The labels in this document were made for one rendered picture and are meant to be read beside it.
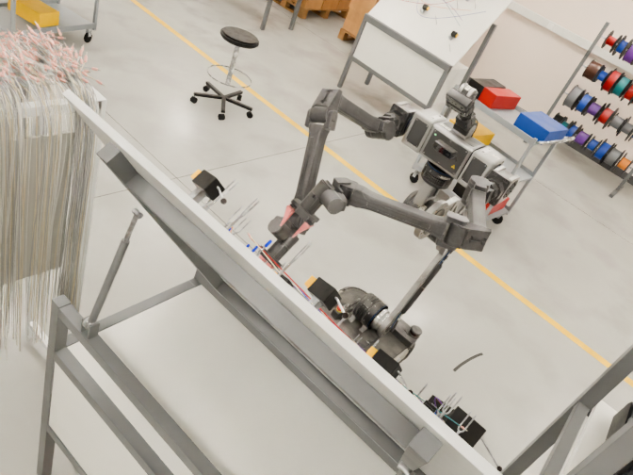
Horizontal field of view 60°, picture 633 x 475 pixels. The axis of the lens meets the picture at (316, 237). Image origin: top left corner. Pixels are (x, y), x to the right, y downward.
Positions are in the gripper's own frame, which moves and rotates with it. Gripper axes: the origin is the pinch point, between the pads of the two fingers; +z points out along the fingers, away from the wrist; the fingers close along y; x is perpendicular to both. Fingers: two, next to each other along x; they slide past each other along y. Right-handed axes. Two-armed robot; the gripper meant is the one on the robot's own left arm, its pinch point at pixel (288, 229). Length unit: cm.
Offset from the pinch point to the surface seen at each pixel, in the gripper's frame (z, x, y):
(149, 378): 61, -19, 2
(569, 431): -22, -41, 86
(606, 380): -35, -34, 86
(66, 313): 54, -37, -26
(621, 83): -271, 553, 90
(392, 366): -2, -36, 49
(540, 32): -289, 662, -28
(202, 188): -8, -59, -11
